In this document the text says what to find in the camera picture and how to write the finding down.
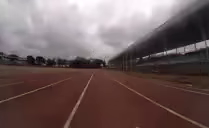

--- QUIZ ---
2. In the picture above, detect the red running track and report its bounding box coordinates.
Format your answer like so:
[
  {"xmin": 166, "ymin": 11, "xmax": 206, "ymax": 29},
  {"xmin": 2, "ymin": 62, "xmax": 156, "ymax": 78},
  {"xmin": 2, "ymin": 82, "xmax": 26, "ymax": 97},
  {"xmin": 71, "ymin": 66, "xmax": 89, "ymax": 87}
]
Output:
[{"xmin": 0, "ymin": 68, "xmax": 209, "ymax": 128}]

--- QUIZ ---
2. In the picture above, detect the row of trees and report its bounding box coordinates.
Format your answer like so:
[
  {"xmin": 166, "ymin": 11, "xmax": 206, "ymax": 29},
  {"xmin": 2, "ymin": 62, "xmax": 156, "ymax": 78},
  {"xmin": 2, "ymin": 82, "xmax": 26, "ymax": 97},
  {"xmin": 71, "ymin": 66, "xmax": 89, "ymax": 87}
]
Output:
[{"xmin": 0, "ymin": 51, "xmax": 107, "ymax": 69}]

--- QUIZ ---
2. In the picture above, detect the roofed grandstand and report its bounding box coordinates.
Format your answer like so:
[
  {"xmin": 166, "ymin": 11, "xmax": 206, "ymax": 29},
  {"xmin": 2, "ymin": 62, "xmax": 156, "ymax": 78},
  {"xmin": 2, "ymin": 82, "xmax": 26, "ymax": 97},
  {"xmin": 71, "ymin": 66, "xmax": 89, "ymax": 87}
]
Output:
[{"xmin": 107, "ymin": 0, "xmax": 209, "ymax": 76}]

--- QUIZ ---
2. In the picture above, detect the low building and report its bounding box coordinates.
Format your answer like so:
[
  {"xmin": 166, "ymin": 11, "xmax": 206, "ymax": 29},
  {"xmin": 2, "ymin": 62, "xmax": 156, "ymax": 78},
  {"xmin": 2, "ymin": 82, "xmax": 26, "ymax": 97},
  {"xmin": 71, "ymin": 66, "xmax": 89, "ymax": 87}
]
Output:
[{"xmin": 0, "ymin": 53, "xmax": 29, "ymax": 66}]

